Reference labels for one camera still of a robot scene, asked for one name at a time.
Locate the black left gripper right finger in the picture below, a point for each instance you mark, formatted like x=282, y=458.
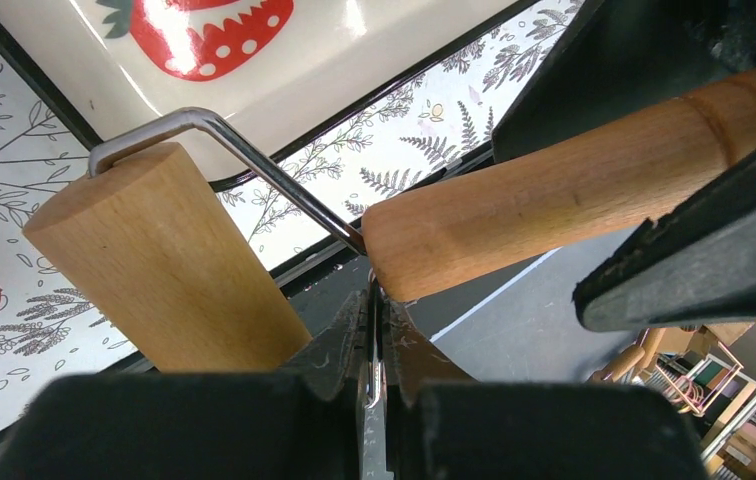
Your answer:
x=693, y=266

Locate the strawberry pattern rectangular tray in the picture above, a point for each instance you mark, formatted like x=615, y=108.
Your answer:
x=282, y=73

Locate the wooden dough roller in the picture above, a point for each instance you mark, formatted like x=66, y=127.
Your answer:
x=184, y=273

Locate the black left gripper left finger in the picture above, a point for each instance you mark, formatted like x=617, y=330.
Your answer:
x=617, y=57

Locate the floral table mat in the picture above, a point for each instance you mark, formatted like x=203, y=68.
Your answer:
x=47, y=329

